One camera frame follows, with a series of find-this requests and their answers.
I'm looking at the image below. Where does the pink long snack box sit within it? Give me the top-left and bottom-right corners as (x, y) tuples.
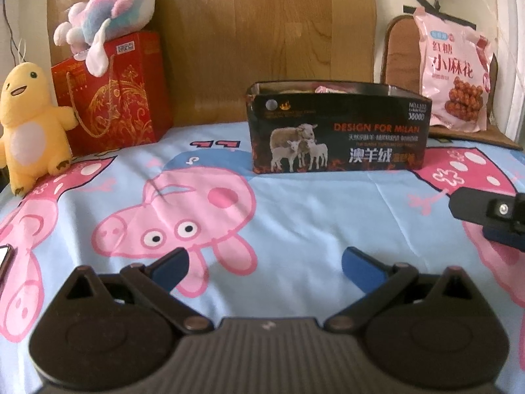
(314, 85), (348, 94)

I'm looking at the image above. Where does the nut snack packet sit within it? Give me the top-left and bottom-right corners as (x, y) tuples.
(279, 87), (315, 94)

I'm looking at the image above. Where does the cartoon pig bedsheet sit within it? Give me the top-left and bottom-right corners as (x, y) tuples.
(1, 123), (524, 393)

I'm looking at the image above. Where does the pink twisted dough snack bag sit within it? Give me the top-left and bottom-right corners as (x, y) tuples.
(413, 7), (493, 133)

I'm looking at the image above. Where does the black sheep print box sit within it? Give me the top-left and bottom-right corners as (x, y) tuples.
(245, 80), (431, 174)

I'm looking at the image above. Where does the red gift bag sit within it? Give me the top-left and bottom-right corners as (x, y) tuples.
(52, 30), (173, 157)

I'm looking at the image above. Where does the yellow plush duck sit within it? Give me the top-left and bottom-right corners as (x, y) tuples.
(1, 62), (78, 196)

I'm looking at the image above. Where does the brown chair cushion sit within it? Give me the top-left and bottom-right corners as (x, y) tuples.
(380, 9), (522, 150)

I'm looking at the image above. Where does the wooden board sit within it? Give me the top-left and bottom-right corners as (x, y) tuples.
(45, 0), (378, 128)

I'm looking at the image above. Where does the pink blue plush fish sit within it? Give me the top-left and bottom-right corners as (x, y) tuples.
(53, 0), (156, 77)

